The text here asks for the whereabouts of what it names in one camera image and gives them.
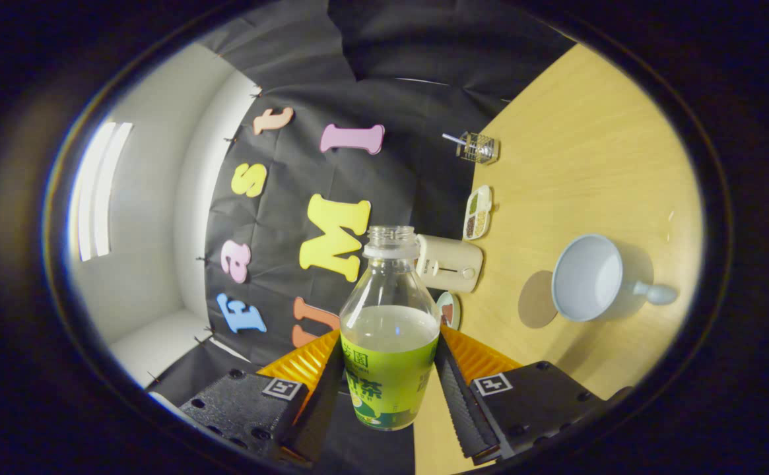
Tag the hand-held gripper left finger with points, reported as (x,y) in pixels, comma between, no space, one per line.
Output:
(321,409)

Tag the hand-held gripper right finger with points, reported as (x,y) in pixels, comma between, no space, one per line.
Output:
(467,415)

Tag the green label juice bottle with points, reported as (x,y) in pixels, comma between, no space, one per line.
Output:
(387,369)

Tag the round brown coaster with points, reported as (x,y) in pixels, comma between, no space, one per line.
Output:
(533,303)

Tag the pale grey cup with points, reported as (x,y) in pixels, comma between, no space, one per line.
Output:
(582,277)

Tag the brown meat piece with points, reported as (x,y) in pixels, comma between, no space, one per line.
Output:
(447,313)

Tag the pale green plate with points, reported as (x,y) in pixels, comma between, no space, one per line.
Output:
(457,310)

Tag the cream toaster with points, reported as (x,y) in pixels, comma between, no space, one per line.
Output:
(453,264)

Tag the white divided snack dish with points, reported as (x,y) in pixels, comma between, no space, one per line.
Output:
(477,212)

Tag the black backdrop cloth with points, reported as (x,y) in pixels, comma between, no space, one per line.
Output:
(417,165)

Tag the white pen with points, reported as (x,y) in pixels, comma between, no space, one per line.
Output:
(452,138)

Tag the wooden table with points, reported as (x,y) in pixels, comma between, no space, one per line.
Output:
(575,145)

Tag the long ceiling light panel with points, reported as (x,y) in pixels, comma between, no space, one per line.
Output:
(100,191)

